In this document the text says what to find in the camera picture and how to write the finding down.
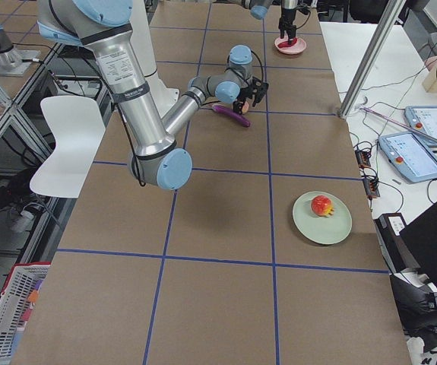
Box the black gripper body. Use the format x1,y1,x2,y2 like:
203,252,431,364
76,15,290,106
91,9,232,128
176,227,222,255
278,0,298,33
236,76,269,107

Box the peach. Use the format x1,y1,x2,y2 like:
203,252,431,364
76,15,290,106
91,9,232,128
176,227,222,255
236,102,249,115

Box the red chili pepper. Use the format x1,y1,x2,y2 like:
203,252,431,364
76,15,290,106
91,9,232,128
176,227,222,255
277,37,298,49

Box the red pomegranate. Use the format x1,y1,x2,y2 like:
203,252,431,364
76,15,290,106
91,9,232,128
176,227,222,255
310,195,334,217

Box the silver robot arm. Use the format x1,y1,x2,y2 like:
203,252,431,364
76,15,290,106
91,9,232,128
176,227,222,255
231,0,299,46
37,1,268,190

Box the purple eggplant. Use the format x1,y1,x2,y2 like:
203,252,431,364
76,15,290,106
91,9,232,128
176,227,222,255
211,104,251,128

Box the pink plate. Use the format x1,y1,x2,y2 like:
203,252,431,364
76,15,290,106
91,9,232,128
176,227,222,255
274,36,307,56

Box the metal rod with hook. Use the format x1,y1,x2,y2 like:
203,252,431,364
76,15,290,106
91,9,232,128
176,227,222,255
360,107,437,146

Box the far orange usb hub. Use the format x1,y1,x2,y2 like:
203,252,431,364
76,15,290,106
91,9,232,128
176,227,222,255
354,150,372,168

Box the orange usb hub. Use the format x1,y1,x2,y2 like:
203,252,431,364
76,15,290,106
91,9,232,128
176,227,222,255
363,176,380,199
354,150,372,168

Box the near orange usb hub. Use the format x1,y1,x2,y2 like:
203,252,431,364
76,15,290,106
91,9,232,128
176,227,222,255
363,176,380,199

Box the green plate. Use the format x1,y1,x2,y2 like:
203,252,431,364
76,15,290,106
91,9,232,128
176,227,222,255
292,191,353,245

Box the near teach pendant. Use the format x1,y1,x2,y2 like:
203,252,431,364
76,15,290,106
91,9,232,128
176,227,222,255
378,132,437,183

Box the teach pendant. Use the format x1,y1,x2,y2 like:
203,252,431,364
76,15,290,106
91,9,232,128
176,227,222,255
404,106,437,139
378,132,437,183

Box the white chair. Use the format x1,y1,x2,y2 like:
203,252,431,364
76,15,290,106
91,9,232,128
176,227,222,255
30,96,106,198

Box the far teach pendant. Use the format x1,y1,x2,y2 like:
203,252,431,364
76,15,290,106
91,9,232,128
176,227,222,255
404,106,437,139

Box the white plastic basket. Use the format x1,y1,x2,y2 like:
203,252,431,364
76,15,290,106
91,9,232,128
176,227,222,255
0,262,50,364

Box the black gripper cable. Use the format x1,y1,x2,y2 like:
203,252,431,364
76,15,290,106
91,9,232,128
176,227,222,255
250,49,267,83

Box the white camera stand base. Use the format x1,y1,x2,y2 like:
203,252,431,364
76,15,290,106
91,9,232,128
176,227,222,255
125,0,180,119

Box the aluminium frame post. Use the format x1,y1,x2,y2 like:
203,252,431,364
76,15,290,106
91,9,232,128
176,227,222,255
337,0,407,119

